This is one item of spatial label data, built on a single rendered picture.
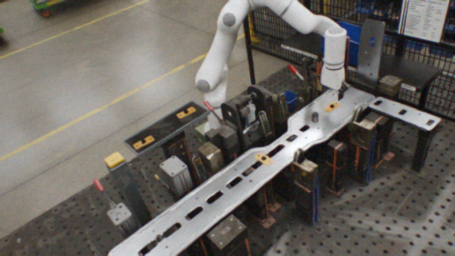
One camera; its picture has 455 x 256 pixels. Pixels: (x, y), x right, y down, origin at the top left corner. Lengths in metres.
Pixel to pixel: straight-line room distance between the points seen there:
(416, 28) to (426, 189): 0.79
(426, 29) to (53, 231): 2.09
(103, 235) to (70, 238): 0.16
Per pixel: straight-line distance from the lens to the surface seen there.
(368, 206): 1.73
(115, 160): 1.45
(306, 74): 1.74
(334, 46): 1.54
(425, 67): 2.05
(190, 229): 1.32
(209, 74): 1.72
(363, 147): 1.66
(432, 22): 1.99
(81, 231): 1.93
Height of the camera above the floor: 2.05
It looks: 38 degrees down
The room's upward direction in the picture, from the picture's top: 11 degrees counter-clockwise
